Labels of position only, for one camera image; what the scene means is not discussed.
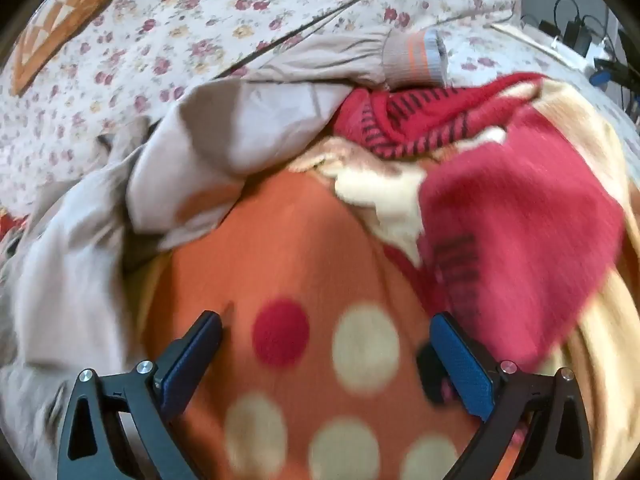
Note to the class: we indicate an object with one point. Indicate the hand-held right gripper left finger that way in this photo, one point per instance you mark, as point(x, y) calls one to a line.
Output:
point(189, 362)

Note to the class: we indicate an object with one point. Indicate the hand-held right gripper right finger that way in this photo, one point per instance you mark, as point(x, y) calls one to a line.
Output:
point(465, 367)

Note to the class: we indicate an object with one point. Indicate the beige jacket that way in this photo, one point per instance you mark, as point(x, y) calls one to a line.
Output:
point(225, 125)

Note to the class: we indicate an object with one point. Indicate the orange red printed blanket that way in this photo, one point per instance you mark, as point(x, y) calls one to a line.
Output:
point(310, 240)

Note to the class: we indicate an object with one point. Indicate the blue plug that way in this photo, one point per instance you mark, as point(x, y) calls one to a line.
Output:
point(599, 78)

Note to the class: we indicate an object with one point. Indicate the black power adapter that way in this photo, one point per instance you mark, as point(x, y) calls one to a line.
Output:
point(548, 26)
point(580, 35)

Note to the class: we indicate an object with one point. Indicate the floral bedsheet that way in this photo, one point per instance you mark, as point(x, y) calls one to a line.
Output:
point(225, 10)

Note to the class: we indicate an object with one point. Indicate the orange checkered blanket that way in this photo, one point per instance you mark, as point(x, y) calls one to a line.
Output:
point(65, 25)

